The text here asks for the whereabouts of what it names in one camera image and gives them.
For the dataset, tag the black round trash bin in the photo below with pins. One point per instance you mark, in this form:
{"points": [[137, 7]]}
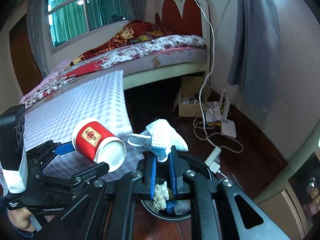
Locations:
{"points": [[163, 174]]}

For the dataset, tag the beige plastic bag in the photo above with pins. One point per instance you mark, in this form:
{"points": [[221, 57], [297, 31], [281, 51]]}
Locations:
{"points": [[160, 197]]}

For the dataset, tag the pink checkered tablecloth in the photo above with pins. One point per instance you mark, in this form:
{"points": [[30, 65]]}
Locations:
{"points": [[101, 98]]}

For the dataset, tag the red paper cup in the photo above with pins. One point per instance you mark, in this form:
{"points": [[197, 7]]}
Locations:
{"points": [[96, 143]]}

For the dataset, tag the white power strip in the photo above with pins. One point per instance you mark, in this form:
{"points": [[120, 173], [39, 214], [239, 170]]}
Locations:
{"points": [[212, 162]]}

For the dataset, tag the red heart headboard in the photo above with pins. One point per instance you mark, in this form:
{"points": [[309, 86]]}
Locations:
{"points": [[185, 17]]}

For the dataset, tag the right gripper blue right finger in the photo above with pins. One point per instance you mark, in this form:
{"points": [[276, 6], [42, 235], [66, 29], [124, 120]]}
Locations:
{"points": [[176, 173]]}

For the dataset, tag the clear plastic bag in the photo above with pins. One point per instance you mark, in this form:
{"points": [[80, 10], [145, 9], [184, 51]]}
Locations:
{"points": [[182, 207]]}

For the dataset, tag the blue face mask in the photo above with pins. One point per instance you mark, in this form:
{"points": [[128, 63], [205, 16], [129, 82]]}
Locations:
{"points": [[158, 137]]}

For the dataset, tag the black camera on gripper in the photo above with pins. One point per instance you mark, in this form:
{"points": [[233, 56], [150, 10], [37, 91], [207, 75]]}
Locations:
{"points": [[12, 129]]}

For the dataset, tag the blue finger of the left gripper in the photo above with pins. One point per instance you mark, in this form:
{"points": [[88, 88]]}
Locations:
{"points": [[65, 148], [89, 174]]}

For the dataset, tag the gray window curtain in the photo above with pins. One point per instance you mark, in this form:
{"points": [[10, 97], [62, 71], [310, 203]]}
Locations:
{"points": [[35, 12]]}

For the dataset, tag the cardboard box under bed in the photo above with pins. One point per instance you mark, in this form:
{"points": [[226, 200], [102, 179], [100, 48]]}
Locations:
{"points": [[187, 99]]}

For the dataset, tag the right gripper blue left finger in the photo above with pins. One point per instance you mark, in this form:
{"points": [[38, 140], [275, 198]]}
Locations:
{"points": [[150, 174]]}

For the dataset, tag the window with green curtain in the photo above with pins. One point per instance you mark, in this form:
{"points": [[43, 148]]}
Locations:
{"points": [[69, 19]]}

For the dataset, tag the white wifi router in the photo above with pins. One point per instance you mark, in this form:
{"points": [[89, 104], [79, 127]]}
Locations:
{"points": [[227, 126]]}

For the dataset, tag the person's left hand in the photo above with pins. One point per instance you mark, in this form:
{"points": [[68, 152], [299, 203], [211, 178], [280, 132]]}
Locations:
{"points": [[20, 219]]}

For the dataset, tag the bed with floral cover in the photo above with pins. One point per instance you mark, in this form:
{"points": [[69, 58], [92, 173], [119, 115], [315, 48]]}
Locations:
{"points": [[108, 60]]}

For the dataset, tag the brown wooden door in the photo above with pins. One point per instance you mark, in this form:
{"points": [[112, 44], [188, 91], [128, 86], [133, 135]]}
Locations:
{"points": [[26, 70]]}

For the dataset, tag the red patterned blanket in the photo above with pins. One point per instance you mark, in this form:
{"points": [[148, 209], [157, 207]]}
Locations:
{"points": [[134, 32]]}

